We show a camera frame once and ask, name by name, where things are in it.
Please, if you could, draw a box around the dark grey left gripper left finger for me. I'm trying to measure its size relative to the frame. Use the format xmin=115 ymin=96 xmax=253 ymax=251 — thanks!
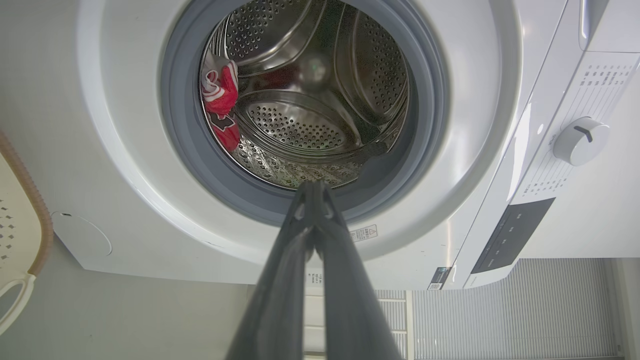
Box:
xmin=226 ymin=181 xmax=316 ymax=360

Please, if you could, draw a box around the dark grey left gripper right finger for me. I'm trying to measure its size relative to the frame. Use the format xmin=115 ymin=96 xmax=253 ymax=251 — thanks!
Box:
xmin=313 ymin=181 xmax=404 ymax=360

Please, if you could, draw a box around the cream laundry basket brown rim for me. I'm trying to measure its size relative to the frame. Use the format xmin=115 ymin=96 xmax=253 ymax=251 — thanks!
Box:
xmin=0 ymin=131 xmax=54 ymax=335

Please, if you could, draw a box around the white front-load washing machine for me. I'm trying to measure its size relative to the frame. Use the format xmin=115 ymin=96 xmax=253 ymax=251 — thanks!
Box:
xmin=50 ymin=0 xmax=640 ymax=291

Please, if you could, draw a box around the red and white garment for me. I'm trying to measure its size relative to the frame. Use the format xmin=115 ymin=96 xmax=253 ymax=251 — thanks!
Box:
xmin=200 ymin=54 xmax=242 ymax=152

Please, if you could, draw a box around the white program dial knob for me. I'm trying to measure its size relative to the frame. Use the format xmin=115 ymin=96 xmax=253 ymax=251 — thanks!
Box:
xmin=553 ymin=117 xmax=611 ymax=167

